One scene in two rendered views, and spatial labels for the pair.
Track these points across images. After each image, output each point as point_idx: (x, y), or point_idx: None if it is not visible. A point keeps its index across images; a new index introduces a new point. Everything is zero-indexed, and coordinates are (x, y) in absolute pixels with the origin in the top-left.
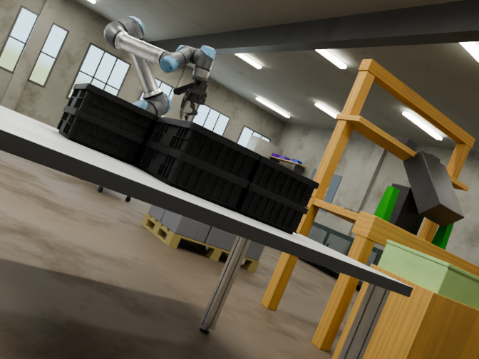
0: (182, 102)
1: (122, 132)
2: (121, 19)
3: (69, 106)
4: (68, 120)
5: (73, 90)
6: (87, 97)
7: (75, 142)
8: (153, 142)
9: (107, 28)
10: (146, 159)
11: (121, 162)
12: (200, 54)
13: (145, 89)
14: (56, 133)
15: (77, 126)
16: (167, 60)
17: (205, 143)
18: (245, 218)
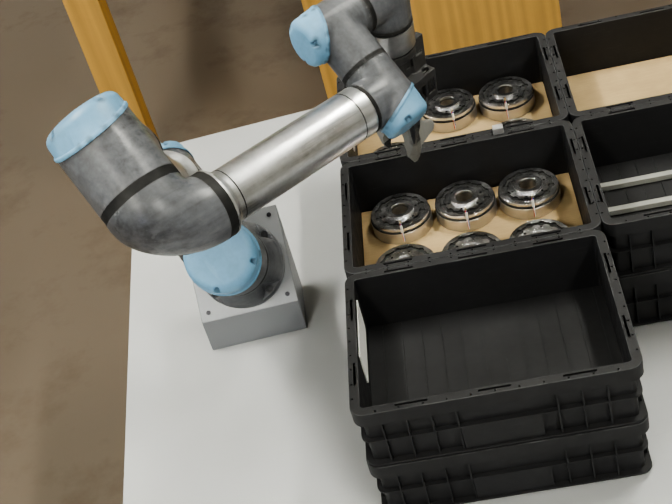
0: (417, 131)
1: None
2: (125, 160)
3: (474, 449)
4: (516, 463)
5: (382, 425)
6: (636, 384)
7: (667, 454)
8: (648, 269)
9: (173, 229)
10: (659, 304)
11: (664, 363)
12: (393, 0)
13: None
14: (561, 502)
15: (646, 437)
16: (421, 110)
17: None
18: None
